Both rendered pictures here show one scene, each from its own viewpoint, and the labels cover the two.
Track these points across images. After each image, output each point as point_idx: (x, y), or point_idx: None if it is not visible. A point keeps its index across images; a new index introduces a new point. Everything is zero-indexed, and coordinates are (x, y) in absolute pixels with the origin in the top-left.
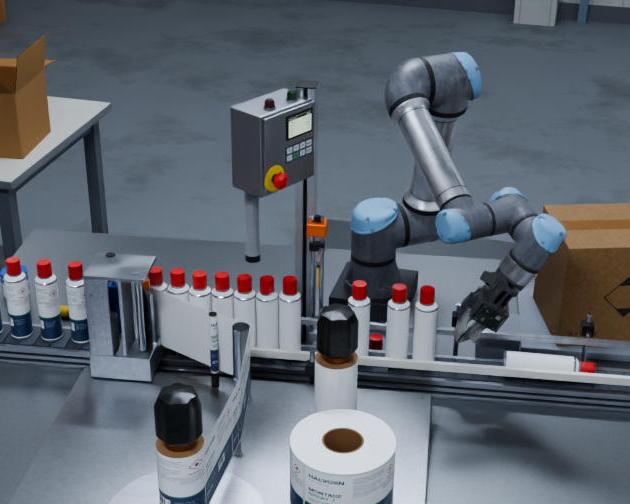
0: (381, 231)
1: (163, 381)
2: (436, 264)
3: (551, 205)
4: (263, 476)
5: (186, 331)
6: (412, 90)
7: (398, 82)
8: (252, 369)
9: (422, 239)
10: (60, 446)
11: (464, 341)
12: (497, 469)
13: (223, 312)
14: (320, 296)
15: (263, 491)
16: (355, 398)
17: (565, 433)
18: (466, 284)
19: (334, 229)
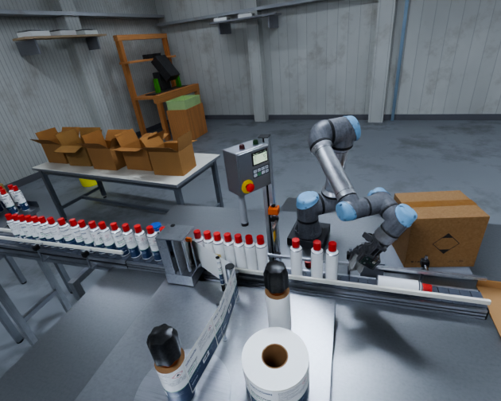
0: (310, 208)
1: (200, 286)
2: (339, 219)
3: (398, 193)
4: (235, 358)
5: (209, 262)
6: (322, 136)
7: (314, 132)
8: (244, 279)
9: (331, 210)
10: (138, 327)
11: None
12: (375, 356)
13: (229, 252)
14: (277, 243)
15: (233, 371)
16: (289, 312)
17: (416, 328)
18: (354, 229)
19: (294, 202)
